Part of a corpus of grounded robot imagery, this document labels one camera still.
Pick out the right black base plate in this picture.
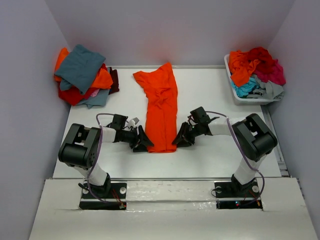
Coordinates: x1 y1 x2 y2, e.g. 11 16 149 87
211 180 263 210

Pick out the orange folded t shirt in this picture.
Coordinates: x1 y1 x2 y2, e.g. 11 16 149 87
54 47 113 89

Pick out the orange t shirt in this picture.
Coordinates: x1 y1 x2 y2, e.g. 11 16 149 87
54 47 113 89
133 62 178 153

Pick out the pink folded t shirt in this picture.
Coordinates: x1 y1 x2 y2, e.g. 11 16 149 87
90 89 100 98

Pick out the teal folded t shirt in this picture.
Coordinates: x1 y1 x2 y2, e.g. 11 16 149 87
54 44 106 95

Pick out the cyan crumpled t shirt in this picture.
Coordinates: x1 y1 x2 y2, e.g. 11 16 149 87
231 77 258 98

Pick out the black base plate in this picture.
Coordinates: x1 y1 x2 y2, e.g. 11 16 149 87
211 180 263 210
78 181 127 211

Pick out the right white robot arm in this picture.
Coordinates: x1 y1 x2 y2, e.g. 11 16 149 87
172 107 278 196

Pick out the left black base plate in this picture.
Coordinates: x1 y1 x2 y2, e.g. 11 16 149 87
78 181 127 211

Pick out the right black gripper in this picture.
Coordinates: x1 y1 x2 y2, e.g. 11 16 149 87
172 121 202 148

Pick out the white laundry basket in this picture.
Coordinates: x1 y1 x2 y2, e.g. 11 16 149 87
224 54 281 106

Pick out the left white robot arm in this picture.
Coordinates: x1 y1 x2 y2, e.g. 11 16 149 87
58 113 154 200

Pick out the grey crumpled t shirt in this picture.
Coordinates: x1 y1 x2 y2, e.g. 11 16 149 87
252 74 285 100

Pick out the magenta crumpled t shirt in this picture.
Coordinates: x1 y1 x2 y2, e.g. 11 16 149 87
253 60 287 86

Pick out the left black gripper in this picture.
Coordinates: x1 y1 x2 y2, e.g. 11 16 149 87
119 125 154 153

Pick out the dark maroon t shirt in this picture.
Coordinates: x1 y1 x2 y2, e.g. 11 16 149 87
107 67 120 95

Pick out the red folded t shirt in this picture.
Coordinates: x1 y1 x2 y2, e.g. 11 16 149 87
58 87 98 106

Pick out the red crumpled t shirt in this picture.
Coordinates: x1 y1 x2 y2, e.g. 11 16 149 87
247 46 276 74

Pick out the grey-blue bottom t shirt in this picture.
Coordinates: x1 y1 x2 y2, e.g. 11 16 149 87
76 89 110 109

